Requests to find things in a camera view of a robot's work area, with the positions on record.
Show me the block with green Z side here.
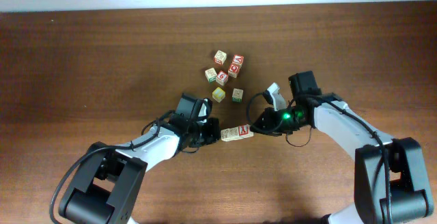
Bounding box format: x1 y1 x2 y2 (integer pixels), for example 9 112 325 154
221 128 230 141

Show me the snail picture block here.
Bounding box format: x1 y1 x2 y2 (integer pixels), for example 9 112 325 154
229 127 241 141

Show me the red letter Y block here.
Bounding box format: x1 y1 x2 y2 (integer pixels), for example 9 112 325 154
238 124 254 138

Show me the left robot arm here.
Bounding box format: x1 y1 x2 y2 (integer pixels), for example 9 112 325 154
58 94 221 224

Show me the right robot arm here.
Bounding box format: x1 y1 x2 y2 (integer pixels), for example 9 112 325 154
249 71 434 224

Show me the yellow number 1 block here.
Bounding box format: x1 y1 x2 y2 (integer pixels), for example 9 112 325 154
212 87 226 102

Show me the butterfly block green side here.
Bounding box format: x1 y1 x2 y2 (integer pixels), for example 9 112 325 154
232 88 244 103

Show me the red number 6 block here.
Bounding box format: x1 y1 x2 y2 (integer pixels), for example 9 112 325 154
216 70 229 86

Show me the red letter Q block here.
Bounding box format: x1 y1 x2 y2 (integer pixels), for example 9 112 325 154
228 64 241 78

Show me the red letter A block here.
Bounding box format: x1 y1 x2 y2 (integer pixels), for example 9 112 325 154
232 55 244 67

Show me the block with red C side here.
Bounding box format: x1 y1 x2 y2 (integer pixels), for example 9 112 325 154
214 50 227 65

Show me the left black cable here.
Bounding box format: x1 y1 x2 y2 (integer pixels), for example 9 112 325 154
48 97 212 224

